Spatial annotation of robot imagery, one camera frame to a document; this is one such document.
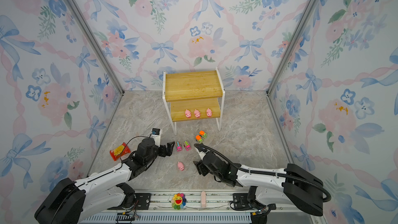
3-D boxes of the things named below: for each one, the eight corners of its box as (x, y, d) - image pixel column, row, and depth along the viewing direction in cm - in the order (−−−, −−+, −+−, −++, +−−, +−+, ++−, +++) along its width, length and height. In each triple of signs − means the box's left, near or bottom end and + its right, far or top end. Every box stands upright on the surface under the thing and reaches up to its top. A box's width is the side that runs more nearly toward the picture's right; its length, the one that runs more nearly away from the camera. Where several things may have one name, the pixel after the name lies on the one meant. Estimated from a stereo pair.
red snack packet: (115, 161, 88) (112, 159, 85) (111, 153, 91) (108, 151, 88) (131, 152, 92) (129, 149, 89) (127, 144, 95) (125, 141, 92)
